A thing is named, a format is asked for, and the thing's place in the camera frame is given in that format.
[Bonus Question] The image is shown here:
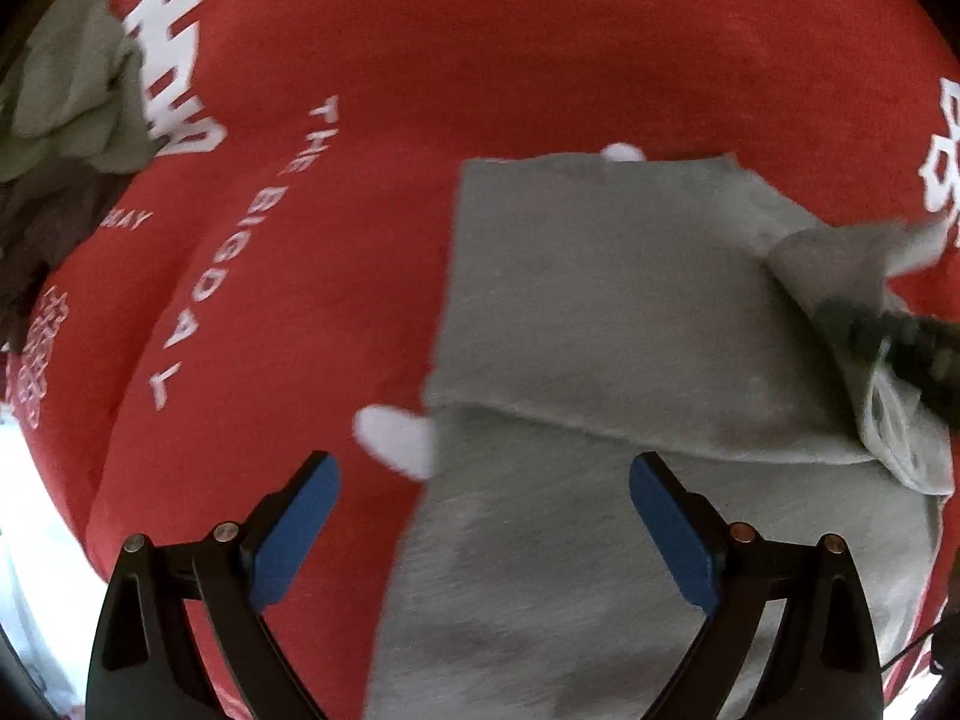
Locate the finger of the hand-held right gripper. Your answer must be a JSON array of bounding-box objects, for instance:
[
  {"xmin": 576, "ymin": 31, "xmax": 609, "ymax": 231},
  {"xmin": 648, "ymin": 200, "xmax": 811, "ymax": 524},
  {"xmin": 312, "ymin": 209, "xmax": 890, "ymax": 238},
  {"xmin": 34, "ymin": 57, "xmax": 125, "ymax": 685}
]
[{"xmin": 821, "ymin": 300, "xmax": 960, "ymax": 421}]

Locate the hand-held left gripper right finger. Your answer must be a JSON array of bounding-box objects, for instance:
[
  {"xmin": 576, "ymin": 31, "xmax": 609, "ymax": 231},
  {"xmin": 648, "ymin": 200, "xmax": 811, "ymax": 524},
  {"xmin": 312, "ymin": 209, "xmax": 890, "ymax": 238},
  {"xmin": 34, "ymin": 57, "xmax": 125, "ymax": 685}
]
[{"xmin": 628, "ymin": 451, "xmax": 882, "ymax": 720}]

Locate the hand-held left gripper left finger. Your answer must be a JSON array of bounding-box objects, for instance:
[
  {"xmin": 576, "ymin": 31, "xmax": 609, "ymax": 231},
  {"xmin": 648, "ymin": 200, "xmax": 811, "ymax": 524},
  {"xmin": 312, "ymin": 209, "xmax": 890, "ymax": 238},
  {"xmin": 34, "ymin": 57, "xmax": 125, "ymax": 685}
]
[{"xmin": 86, "ymin": 451, "xmax": 342, "ymax": 720}]

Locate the grey small garment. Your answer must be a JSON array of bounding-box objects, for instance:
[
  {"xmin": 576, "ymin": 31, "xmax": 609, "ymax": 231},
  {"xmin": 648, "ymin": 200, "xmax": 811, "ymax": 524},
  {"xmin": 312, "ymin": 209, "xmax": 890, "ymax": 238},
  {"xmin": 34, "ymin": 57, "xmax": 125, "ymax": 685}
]
[{"xmin": 364, "ymin": 144, "xmax": 960, "ymax": 720}]

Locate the dark maroon cloth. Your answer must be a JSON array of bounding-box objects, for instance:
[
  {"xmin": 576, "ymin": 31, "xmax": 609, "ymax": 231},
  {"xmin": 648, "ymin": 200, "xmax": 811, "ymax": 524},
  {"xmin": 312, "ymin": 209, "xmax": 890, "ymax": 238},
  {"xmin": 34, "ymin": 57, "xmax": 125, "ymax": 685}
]
[{"xmin": 0, "ymin": 157, "xmax": 136, "ymax": 350}]

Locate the red printed blanket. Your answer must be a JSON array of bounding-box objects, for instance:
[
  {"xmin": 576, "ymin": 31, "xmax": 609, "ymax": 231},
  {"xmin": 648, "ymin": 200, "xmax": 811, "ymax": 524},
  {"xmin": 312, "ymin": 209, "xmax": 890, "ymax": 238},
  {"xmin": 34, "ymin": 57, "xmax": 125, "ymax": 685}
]
[{"xmin": 0, "ymin": 0, "xmax": 960, "ymax": 720}]

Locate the olive green cloth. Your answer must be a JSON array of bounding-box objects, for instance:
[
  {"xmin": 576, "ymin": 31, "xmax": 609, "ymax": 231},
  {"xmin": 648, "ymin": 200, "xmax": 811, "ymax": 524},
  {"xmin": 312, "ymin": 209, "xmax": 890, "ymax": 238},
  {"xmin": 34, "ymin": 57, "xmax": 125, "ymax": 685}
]
[{"xmin": 0, "ymin": 0, "xmax": 162, "ymax": 185}]

